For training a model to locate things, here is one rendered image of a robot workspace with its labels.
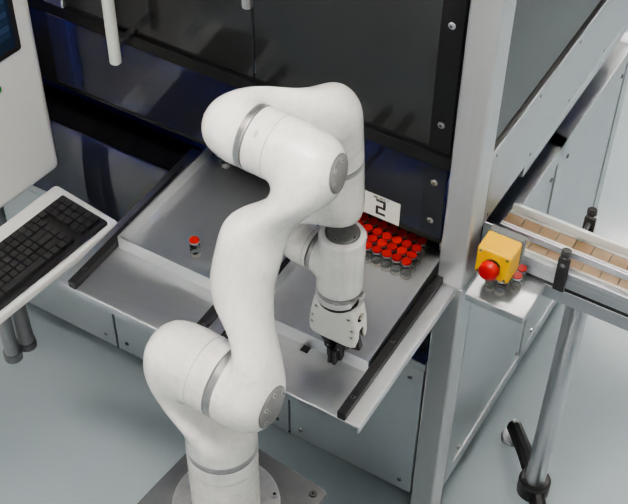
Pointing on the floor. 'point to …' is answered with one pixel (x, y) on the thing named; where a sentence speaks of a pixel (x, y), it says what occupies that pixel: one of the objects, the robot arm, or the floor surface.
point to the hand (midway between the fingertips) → (335, 352)
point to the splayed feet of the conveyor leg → (514, 433)
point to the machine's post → (462, 231)
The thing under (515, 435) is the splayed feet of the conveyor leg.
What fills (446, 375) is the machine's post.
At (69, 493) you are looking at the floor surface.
